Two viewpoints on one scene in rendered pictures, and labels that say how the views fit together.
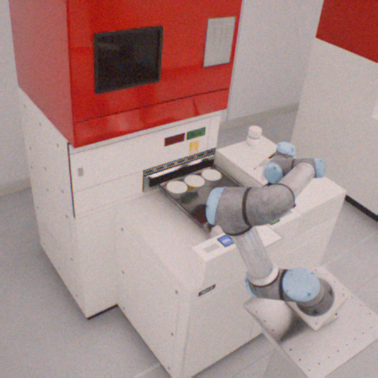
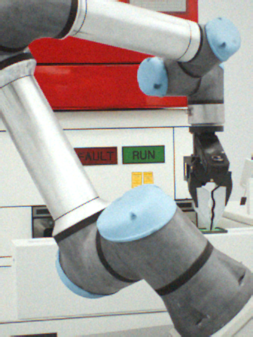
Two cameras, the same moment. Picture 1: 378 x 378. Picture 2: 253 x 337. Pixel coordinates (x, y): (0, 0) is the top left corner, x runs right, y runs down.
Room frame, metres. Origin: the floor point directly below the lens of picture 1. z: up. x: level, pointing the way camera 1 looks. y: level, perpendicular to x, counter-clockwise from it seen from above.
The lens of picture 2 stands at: (-0.17, -1.02, 1.19)
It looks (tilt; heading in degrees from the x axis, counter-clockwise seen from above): 3 degrees down; 27
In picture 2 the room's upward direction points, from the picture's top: 1 degrees counter-clockwise
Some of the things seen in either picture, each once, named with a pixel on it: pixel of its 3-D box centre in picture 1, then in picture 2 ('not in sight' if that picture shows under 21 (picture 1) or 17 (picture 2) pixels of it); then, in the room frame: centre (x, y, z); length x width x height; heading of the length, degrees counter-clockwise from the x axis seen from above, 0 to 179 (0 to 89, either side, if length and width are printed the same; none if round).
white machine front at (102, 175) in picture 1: (150, 159); (47, 187); (1.76, 0.20, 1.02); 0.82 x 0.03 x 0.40; 130
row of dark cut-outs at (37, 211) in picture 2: (180, 161); (115, 207); (1.87, 0.06, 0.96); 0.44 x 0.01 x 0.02; 130
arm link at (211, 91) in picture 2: (283, 157); (203, 77); (1.48, -0.36, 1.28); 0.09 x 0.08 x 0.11; 156
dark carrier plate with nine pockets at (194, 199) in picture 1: (207, 191); not in sight; (1.71, -0.09, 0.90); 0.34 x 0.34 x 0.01; 40
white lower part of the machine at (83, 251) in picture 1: (117, 217); not in sight; (2.02, 0.42, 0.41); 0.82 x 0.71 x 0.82; 130
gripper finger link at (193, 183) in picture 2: not in sight; (199, 186); (1.45, -0.36, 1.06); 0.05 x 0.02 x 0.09; 130
